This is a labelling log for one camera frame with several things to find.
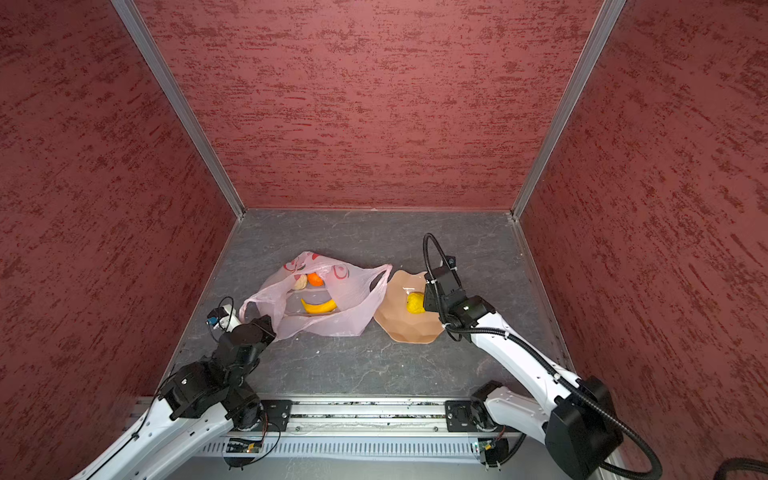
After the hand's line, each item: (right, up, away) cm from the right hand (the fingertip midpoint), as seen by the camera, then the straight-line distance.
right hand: (435, 297), depth 83 cm
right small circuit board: (+11, -34, -11) cm, 38 cm away
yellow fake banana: (-35, -5, +9) cm, 37 cm away
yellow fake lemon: (-5, -3, +6) cm, 9 cm away
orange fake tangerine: (-38, +3, +12) cm, 40 cm away
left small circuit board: (-49, -35, -11) cm, 61 cm away
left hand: (-44, -6, -6) cm, 45 cm away
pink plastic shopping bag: (-38, -2, +12) cm, 40 cm away
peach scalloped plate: (-9, -7, +9) cm, 14 cm away
